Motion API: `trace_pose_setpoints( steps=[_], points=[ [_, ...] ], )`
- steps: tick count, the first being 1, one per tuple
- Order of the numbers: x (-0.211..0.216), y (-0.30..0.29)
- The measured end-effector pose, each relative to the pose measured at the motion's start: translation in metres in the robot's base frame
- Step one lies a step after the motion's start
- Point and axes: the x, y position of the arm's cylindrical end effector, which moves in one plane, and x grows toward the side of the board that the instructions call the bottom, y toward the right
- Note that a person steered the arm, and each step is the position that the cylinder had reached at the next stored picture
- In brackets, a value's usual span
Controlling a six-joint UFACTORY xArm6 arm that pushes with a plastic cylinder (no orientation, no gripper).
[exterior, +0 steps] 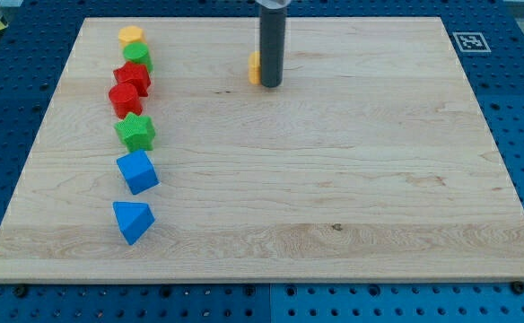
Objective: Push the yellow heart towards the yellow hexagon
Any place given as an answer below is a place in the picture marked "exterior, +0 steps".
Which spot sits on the red cylinder block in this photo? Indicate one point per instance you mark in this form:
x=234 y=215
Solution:
x=124 y=99

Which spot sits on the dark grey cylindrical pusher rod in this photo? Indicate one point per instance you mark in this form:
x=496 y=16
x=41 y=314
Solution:
x=272 y=23

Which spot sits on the silver rod mount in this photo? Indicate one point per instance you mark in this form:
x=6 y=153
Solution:
x=273 y=3

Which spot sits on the light wooden board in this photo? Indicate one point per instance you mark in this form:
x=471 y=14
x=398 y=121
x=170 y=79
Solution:
x=371 y=163

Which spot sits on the yellow heart block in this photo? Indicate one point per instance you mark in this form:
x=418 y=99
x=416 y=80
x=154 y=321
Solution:
x=254 y=67

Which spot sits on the red star block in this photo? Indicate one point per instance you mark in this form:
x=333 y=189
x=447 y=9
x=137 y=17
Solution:
x=135 y=74

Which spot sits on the white fiducial marker tag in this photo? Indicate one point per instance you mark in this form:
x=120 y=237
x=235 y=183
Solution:
x=471 y=42

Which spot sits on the yellow hexagon block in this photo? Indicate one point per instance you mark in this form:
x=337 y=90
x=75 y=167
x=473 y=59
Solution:
x=131 y=34

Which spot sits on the green star block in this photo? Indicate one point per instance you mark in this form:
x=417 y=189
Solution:
x=136 y=132

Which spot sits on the green cylinder block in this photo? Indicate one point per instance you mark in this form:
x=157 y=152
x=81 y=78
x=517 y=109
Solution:
x=139 y=53

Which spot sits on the blue triangular prism block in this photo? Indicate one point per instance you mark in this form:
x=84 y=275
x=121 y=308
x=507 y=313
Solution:
x=133 y=218

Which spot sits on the blue cube block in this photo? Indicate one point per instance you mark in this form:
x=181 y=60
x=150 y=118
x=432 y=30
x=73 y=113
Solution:
x=137 y=171

